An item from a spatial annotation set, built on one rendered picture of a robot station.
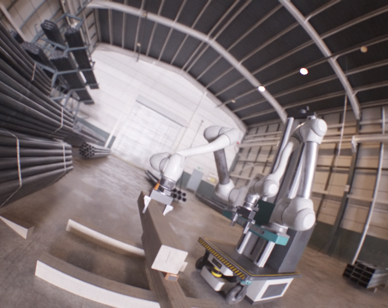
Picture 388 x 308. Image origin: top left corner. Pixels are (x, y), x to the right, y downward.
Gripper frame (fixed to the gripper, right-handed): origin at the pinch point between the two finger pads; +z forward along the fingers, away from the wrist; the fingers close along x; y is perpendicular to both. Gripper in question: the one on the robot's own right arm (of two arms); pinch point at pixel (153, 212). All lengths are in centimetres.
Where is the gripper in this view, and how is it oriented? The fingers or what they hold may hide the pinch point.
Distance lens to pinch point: 113.4
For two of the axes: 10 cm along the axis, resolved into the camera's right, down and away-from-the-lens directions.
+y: -3.3, 0.0, 9.4
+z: -4.2, 9.0, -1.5
